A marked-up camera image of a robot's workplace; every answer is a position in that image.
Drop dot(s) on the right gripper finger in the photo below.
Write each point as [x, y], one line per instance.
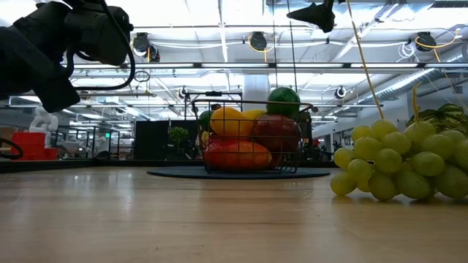
[318, 14]

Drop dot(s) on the dark red apple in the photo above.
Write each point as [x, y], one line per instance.
[276, 132]

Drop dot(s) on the yellow orange mango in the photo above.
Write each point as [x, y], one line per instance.
[226, 122]

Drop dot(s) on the pink red apple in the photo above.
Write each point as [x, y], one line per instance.
[219, 139]

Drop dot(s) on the green grape bunch with leaf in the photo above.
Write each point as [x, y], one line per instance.
[387, 160]

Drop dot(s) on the red orange mango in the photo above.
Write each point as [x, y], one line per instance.
[237, 155]

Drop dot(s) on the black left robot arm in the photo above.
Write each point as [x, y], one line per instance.
[29, 62]

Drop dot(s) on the long ceiling light strip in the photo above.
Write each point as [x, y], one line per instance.
[234, 65]

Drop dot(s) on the white square column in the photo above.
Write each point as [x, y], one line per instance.
[256, 95]

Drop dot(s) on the black partition panel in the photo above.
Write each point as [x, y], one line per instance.
[151, 135]

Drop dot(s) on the stack of red bins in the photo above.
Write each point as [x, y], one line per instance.
[33, 146]

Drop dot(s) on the green potted plant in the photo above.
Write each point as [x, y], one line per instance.
[179, 137]

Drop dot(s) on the person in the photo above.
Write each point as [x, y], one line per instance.
[215, 106]

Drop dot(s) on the round dark blue placemat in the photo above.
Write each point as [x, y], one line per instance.
[175, 172]

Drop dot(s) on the silver ventilation duct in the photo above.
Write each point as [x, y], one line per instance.
[413, 82]

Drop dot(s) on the black gantry frame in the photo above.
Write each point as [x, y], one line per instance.
[214, 94]

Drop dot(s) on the black aluminium table frame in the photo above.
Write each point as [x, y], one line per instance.
[73, 164]

